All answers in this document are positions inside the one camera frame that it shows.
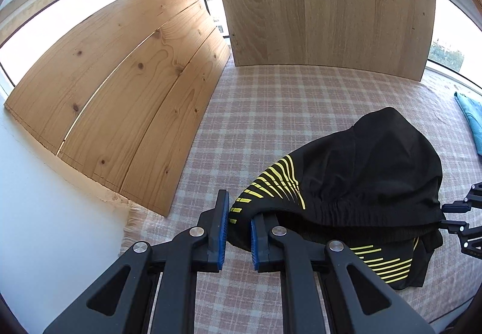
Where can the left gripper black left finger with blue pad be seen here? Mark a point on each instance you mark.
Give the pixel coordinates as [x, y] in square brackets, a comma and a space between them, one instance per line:
[152, 288]

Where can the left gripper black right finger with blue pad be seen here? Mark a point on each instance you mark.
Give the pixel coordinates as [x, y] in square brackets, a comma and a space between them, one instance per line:
[326, 287]

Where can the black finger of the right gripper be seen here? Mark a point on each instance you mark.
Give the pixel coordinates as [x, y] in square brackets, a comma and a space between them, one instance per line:
[472, 200]
[469, 238]

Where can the black shorts yellow stripes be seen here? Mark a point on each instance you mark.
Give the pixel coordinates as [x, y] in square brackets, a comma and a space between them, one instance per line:
[374, 186]

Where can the blue garment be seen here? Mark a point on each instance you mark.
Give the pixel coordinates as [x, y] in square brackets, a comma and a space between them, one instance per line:
[473, 113]

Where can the knotty pine plank panel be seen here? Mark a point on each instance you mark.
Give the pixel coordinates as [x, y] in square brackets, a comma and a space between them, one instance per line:
[121, 96]

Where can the pink white plaid cloth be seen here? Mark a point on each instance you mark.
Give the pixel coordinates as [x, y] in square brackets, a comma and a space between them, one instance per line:
[258, 114]

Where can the light oak wooden board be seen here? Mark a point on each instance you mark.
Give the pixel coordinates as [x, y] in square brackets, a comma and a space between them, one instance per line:
[384, 36]

